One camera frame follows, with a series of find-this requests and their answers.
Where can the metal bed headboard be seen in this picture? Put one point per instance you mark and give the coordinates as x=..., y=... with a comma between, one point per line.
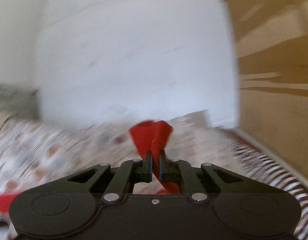
x=19, y=102

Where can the red long-sleeved dress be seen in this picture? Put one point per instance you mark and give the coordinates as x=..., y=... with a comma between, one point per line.
x=154, y=139

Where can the wooden plywood wardrobe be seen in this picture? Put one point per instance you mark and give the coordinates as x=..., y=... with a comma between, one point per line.
x=271, y=41

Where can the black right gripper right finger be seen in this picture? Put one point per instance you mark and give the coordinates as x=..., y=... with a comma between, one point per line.
x=181, y=173

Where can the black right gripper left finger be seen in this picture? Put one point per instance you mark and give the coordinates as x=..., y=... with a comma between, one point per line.
x=125, y=177

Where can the striped black white pink sheet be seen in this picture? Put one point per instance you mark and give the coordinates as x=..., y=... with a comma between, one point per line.
x=261, y=167

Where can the patterned beige quilt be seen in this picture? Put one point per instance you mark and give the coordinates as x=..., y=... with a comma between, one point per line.
x=191, y=140

